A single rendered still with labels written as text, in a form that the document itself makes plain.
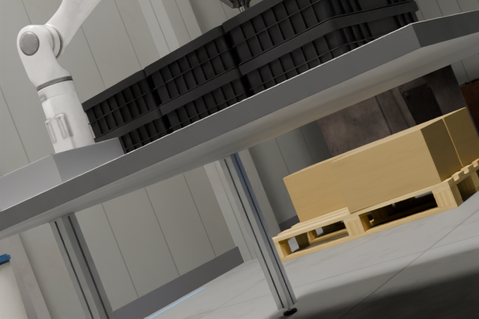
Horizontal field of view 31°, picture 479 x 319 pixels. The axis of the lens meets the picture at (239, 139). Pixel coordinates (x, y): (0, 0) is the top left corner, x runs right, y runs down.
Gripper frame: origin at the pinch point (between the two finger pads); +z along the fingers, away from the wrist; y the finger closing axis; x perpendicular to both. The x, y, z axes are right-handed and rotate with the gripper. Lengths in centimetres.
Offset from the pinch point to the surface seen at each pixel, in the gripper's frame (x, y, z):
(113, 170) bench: 70, -10, 29
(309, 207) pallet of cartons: -244, 202, 75
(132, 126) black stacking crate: 22.4, 33.1, 16.0
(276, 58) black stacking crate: 22.3, -20.4, 17.1
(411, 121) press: -367, 185, 50
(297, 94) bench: 65, -54, 30
